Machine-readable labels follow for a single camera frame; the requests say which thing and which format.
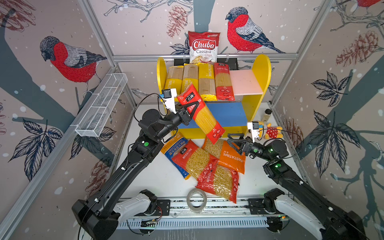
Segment red spaghetti bag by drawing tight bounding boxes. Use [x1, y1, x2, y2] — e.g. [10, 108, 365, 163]
[214, 63, 235, 101]
[177, 84, 225, 144]

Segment red Chuba cassava chips bag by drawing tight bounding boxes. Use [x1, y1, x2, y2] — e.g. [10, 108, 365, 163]
[188, 31, 220, 64]

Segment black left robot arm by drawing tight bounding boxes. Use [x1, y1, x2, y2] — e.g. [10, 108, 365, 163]
[72, 102, 200, 240]

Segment red macaroni bag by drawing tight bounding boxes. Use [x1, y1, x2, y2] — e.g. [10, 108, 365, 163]
[172, 140, 218, 181]
[197, 163, 239, 204]

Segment clear tape roll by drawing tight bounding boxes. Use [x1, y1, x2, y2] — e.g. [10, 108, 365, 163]
[186, 188, 208, 214]

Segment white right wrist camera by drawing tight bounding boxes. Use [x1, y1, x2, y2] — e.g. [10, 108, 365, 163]
[247, 121, 264, 142]

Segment yellow shelf pink blue boards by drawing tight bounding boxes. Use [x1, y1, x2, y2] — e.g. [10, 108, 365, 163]
[156, 54, 272, 139]

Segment small spice jar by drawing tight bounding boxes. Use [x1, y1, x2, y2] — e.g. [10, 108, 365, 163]
[262, 109, 272, 123]

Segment yellow Pastatime spaghetti bag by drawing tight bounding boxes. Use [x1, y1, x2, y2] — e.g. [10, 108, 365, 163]
[164, 66, 184, 94]
[181, 64, 199, 93]

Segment yellow plush toy red dress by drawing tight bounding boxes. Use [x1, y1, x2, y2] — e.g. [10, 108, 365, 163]
[258, 122, 283, 140]

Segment orange Pastatime pasta bag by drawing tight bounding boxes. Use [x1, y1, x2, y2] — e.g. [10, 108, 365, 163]
[202, 137, 246, 174]

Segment white wire mesh basket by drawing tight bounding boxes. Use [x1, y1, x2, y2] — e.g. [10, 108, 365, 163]
[75, 73, 128, 138]

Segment blue orange pasta bag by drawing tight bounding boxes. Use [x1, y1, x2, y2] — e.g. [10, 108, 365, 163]
[161, 133, 190, 180]

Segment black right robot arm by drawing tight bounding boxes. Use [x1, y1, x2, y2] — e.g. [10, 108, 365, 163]
[227, 134, 367, 240]

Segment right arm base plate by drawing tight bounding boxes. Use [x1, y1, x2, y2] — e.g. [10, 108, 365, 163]
[245, 198, 284, 216]

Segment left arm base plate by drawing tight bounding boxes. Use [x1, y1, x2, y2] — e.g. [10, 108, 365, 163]
[138, 199, 171, 217]

